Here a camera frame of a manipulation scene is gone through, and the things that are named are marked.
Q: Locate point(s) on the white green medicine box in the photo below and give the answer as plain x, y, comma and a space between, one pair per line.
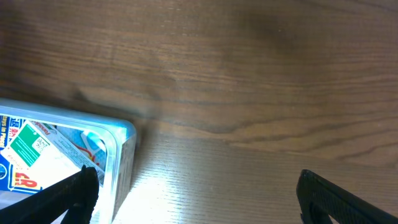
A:
46, 155

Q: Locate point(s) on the blue cooling patch box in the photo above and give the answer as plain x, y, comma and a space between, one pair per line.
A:
16, 181

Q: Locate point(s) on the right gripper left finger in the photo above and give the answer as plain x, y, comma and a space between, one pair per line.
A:
75, 197

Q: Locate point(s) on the clear plastic container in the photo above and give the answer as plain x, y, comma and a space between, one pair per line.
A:
120, 140

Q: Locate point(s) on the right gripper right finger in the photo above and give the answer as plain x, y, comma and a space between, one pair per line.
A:
321, 202

